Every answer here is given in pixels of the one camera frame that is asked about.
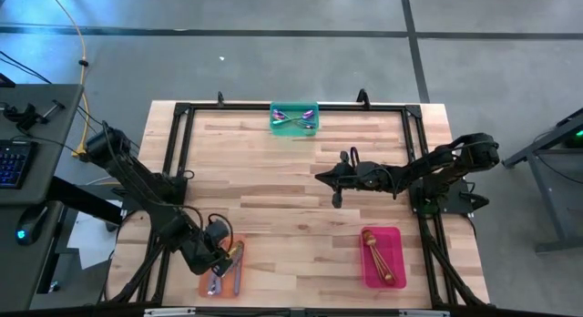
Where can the teal plastic bin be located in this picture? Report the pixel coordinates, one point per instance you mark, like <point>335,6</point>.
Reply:
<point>293,131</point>

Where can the dark grey side table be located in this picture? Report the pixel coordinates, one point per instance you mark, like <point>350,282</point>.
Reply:
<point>542,146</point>

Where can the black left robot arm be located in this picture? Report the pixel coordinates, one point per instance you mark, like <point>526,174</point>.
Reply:
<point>136,176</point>

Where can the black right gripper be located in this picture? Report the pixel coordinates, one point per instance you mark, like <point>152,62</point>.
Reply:
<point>364,176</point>

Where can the white paper sheet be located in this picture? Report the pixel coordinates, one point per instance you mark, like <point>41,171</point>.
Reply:
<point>91,239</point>

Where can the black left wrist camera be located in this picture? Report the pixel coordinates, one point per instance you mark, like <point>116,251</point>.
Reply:
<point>217,229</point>

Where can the black desk clamp mount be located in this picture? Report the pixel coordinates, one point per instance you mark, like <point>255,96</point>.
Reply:
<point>25,116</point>

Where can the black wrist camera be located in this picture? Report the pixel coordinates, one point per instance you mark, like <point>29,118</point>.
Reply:
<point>217,229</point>
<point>337,199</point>

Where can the black computer mouse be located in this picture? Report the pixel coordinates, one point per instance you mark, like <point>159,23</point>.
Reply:
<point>29,226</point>

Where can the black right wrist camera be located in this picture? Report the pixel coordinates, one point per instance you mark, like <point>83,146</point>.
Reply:
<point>337,199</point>

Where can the iridescent rainbow metal spoon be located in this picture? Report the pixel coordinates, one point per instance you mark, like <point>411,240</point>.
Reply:
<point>279,117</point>
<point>311,125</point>
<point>276,111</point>
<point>309,112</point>

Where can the orange plastic cup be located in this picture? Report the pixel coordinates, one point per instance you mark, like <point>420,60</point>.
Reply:
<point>226,288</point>

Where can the white label strip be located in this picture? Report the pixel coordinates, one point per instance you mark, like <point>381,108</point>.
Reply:
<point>168,312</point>

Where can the black backlit keyboard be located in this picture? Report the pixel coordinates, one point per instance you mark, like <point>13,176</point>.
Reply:
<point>13,164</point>

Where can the black table clamp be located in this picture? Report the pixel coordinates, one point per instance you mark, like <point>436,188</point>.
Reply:
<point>363,98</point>
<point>221,99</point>

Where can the black aluminium table frame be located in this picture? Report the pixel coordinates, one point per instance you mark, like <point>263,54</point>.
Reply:
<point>296,107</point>

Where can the black desk support beam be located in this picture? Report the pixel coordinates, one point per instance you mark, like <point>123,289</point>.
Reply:
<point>82,201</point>

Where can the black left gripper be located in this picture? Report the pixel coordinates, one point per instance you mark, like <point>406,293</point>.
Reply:
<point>202,258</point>

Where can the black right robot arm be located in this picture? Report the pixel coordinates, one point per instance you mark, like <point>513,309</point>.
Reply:
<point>437,166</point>

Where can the dark grey desk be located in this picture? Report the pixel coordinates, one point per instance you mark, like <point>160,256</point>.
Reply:
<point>50,148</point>

